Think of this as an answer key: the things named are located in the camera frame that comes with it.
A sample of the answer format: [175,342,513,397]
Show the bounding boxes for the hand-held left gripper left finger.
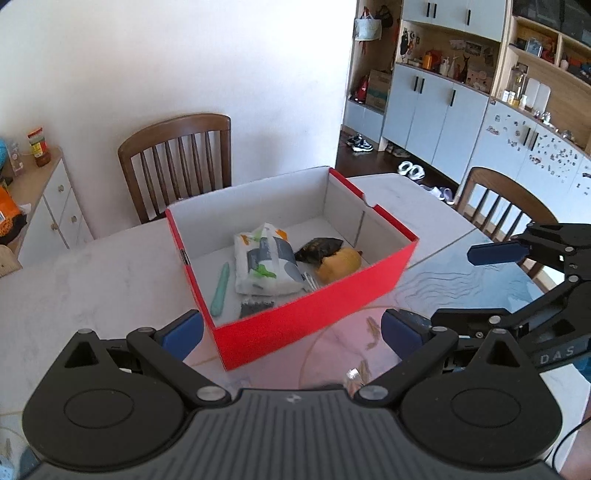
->
[61,309,232,410]

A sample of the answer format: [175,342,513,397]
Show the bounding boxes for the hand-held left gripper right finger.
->
[352,309,537,410]

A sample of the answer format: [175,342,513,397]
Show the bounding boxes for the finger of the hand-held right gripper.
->
[431,276,583,340]
[467,222,591,278]

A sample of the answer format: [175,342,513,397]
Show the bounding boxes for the mint green pen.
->
[210,262,230,315]

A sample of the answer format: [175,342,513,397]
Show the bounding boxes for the dark grey snack packet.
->
[239,300,275,318]

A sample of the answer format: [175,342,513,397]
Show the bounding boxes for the yellow bread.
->
[315,248,364,284]

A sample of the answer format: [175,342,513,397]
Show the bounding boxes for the white printed tissue pack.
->
[233,222,308,296]

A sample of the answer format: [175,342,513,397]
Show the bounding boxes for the red cardboard box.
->
[165,167,420,372]

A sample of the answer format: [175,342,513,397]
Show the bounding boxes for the black snack packet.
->
[294,237,345,266]

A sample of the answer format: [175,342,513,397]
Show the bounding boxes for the white marble desktop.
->
[0,173,591,480]

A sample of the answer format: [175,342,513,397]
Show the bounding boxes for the dark wooden slatted chair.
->
[454,167,561,280]
[117,113,232,225]

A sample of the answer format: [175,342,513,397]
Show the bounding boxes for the white sideboard cabinet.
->
[0,147,94,278]

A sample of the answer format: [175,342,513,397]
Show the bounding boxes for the brown cardboard carton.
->
[367,69,393,110]

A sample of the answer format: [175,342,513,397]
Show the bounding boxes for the orange snack bag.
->
[0,185,25,245]

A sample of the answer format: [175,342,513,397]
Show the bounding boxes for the red lid sauce jar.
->
[27,127,51,168]

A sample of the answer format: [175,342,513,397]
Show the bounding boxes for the small clear jar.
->
[8,142,25,177]

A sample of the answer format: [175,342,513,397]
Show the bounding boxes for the hanging light blue bag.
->
[355,9,383,42]

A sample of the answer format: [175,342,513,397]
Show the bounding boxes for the black cable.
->
[547,413,591,469]

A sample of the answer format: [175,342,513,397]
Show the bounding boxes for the wooden wall unit blue doors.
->
[342,0,591,185]

